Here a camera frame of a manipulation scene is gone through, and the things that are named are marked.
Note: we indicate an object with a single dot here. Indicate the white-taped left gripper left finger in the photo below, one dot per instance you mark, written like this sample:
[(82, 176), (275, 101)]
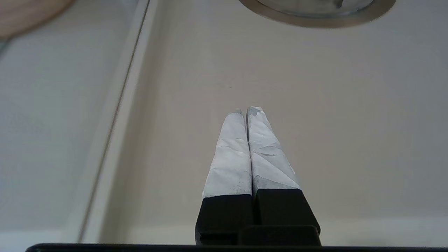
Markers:
[(229, 164)]

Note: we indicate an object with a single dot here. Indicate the round wooden table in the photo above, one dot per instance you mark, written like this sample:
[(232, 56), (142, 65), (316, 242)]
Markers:
[(28, 14)]

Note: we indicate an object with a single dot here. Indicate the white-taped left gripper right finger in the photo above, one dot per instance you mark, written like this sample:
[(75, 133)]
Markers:
[(273, 175)]

